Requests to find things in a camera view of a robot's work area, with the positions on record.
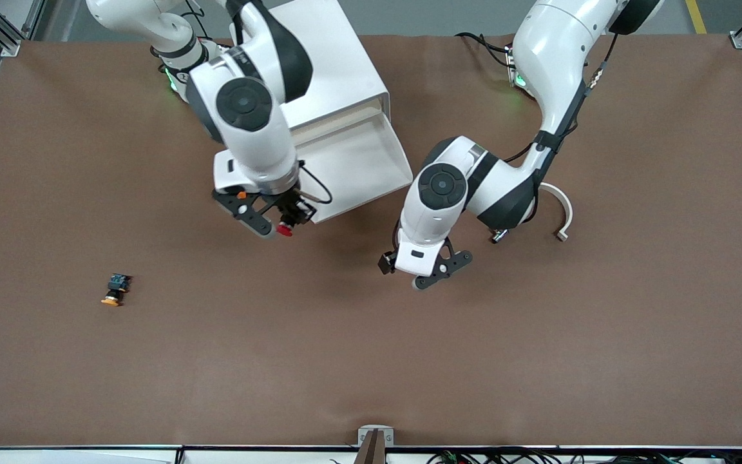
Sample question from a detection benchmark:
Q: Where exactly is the black cable bundle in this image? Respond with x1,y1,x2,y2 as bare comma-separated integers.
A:
426,449,610,464

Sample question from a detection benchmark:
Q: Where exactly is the white plastic bin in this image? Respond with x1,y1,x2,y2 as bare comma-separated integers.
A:
267,0,391,139

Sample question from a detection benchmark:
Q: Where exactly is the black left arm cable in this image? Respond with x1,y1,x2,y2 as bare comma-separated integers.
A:
503,32,620,163

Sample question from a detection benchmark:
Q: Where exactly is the white table edge rail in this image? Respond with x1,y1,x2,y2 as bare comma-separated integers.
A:
0,443,742,464

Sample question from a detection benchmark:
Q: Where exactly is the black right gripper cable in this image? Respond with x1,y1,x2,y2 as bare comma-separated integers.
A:
296,160,334,206

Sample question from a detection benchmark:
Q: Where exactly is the white curved plastic bracket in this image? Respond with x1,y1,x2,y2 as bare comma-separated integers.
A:
538,182,574,242

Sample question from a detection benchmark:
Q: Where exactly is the black base cable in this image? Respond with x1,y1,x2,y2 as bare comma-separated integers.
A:
455,32,515,68

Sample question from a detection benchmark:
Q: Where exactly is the brown tapered post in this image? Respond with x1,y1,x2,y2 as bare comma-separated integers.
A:
353,429,388,464

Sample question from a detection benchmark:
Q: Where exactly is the yellow floor tape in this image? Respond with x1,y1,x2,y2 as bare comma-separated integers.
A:
685,0,709,34

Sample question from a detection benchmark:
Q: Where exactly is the brown table cover sheet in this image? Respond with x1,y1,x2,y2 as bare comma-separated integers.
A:
0,34,742,449

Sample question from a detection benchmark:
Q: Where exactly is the grey metal bracket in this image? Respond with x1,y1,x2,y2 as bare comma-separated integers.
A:
357,425,395,447

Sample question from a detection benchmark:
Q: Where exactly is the orange-capped push button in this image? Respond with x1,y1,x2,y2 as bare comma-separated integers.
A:
100,273,133,307

